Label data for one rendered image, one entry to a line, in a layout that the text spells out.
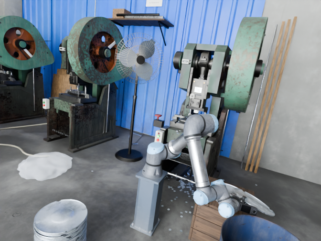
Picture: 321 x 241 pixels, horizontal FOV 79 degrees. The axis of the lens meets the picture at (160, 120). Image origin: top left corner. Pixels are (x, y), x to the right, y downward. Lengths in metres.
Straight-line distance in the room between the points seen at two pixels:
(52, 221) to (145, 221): 0.63
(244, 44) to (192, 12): 1.91
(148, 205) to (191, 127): 0.72
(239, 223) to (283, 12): 2.70
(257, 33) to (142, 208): 1.53
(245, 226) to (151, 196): 0.63
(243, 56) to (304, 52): 1.69
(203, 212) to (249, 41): 1.27
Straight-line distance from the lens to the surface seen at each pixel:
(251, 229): 1.36
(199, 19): 3.40
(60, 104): 3.03
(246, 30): 1.73
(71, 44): 2.53
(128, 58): 2.43
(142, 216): 1.63
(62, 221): 1.41
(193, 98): 2.00
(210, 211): 1.53
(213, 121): 1.19
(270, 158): 3.34
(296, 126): 3.25
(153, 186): 1.45
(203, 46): 2.05
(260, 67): 1.94
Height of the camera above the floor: 1.18
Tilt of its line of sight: 14 degrees down
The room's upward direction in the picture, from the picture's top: 8 degrees clockwise
